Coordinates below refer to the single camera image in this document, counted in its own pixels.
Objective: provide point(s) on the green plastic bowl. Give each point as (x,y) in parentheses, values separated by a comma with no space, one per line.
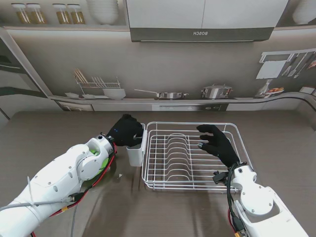
(105,164)

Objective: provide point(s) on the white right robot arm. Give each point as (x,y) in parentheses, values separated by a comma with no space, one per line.
(256,200)

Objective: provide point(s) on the white zip tie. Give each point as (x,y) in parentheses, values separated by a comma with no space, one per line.
(30,190)

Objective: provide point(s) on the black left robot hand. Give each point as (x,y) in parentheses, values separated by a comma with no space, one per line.
(124,133)

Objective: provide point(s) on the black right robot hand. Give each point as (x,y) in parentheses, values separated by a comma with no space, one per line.
(222,148)

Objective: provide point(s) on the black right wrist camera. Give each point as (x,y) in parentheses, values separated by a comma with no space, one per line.
(219,177)

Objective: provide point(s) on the printed kitchen backdrop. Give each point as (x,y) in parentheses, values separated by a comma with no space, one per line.
(172,69)

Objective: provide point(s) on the white plastic utensil caddy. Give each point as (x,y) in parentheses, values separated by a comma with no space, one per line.
(135,156)

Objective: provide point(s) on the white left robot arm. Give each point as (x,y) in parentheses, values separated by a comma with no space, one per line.
(49,177)

